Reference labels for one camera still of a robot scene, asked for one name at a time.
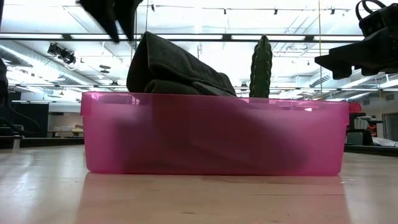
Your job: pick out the black fabric hat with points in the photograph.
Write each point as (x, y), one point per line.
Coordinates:
(168, 68)

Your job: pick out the red crate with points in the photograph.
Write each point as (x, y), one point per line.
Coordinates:
(355, 107)

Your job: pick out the black cabinet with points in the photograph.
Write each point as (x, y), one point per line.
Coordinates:
(31, 119)

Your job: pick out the black ceiling spotlights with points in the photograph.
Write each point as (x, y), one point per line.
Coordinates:
(62, 53)

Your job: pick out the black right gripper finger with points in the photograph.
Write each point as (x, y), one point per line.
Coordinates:
(335, 62)

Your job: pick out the round ceiling discs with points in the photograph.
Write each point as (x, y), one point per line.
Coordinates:
(104, 68)

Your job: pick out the silver metal post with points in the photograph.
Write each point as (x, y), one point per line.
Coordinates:
(16, 142)

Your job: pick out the silver ventilation duct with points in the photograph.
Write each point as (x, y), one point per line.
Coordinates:
(320, 81)

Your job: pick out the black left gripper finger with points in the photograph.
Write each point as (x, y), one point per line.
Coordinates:
(102, 15)
(127, 15)

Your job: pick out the overhead light bar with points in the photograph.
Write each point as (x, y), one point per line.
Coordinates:
(186, 37)

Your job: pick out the black office chair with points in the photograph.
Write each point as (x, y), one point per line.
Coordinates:
(360, 133)

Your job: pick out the pink translucent plastic bin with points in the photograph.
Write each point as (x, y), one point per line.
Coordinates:
(214, 137)

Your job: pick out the background work table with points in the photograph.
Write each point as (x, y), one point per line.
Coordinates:
(66, 132)

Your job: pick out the green cactus plant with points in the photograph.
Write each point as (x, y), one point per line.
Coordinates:
(261, 68)

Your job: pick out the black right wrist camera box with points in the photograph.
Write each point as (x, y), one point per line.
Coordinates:
(381, 20)

